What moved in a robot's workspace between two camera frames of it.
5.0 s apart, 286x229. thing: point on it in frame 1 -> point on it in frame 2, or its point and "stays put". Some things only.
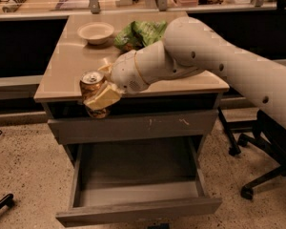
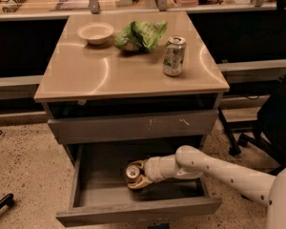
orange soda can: x=90 y=80 -> x=132 y=174
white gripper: x=126 y=71 -> x=153 y=169
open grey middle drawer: x=125 y=180 stays put
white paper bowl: x=95 y=32 stays put
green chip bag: x=138 y=34 stays put
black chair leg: x=8 y=200 stays put
